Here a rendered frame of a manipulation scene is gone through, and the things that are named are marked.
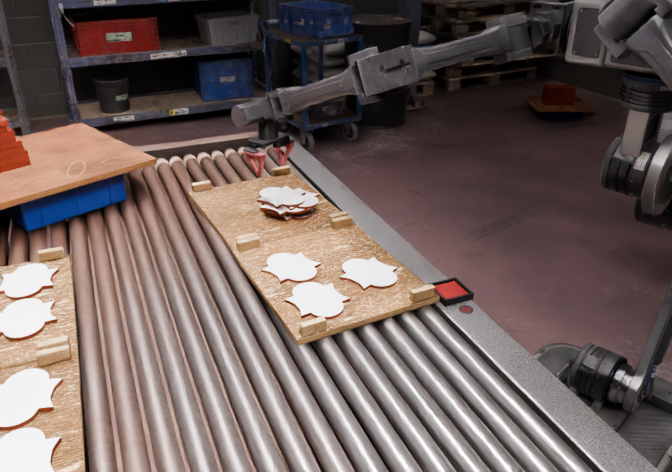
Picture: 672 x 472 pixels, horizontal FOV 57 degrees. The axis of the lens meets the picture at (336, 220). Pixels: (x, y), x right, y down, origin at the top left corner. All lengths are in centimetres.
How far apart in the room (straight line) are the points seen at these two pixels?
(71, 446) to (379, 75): 88
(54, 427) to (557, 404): 87
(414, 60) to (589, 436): 76
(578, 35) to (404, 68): 52
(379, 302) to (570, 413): 45
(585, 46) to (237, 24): 447
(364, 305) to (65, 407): 62
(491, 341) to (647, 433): 103
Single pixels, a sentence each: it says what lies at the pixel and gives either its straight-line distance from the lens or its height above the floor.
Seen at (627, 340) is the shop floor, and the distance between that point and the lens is 308.
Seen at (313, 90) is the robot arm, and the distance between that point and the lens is 147.
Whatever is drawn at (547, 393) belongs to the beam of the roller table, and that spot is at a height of 91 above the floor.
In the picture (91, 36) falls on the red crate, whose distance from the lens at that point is 554.
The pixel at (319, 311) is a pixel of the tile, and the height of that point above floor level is 94.
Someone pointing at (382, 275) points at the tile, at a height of 94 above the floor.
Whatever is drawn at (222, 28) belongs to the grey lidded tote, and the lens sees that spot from 576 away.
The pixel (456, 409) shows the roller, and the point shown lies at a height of 92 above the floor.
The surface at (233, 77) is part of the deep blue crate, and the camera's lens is 588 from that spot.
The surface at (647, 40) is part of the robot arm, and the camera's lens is 107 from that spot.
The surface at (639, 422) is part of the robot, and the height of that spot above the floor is 24.
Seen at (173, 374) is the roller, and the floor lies 92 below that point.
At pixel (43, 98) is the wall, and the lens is 629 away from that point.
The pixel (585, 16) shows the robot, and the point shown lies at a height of 149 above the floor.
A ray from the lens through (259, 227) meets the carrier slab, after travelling 169.
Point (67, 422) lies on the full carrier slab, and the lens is 118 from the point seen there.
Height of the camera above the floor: 171
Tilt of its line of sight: 27 degrees down
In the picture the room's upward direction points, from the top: straight up
